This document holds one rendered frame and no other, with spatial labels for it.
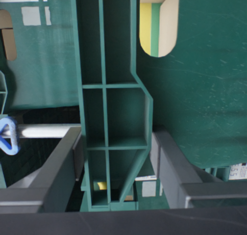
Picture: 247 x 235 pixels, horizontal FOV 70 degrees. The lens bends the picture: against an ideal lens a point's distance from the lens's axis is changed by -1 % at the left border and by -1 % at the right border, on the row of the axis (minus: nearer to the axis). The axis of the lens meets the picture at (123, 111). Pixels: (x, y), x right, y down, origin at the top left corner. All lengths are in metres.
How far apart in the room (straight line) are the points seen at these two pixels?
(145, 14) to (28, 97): 0.34
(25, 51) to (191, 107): 0.40
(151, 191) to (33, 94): 0.42
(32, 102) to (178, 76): 0.40
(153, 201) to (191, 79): 0.47
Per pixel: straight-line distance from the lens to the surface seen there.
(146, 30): 0.32
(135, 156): 0.17
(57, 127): 0.46
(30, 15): 0.49
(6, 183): 0.68
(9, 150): 0.52
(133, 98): 0.16
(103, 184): 0.21
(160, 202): 0.61
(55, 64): 0.47
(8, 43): 0.53
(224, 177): 0.58
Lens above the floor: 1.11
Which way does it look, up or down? 1 degrees up
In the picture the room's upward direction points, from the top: 91 degrees counter-clockwise
